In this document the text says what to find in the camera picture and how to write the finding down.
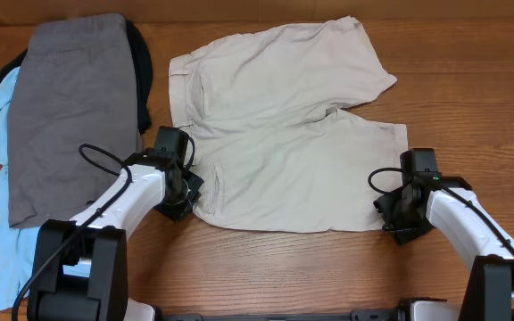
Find beige khaki shorts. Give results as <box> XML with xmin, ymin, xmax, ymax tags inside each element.
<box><xmin>169</xmin><ymin>16</ymin><xmax>408</xmax><ymax>233</ymax></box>

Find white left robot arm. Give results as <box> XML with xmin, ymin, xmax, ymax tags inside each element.
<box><xmin>12</xmin><ymin>127</ymin><xmax>203</xmax><ymax>321</ymax></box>

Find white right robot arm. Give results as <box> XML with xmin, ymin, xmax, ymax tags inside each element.
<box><xmin>374</xmin><ymin>148</ymin><xmax>514</xmax><ymax>320</ymax></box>

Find black garment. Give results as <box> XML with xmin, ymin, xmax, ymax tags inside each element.
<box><xmin>0</xmin><ymin>19</ymin><xmax>154</xmax><ymax>135</ymax></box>

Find grey shorts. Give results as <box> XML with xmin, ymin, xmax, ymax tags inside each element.
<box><xmin>7</xmin><ymin>13</ymin><xmax>140</xmax><ymax>228</ymax></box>

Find light blue shirt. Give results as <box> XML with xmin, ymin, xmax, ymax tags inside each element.
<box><xmin>0</xmin><ymin>67</ymin><xmax>105</xmax><ymax>311</ymax></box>

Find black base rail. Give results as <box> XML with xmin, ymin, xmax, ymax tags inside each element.
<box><xmin>155</xmin><ymin>298</ymin><xmax>460</xmax><ymax>321</ymax></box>

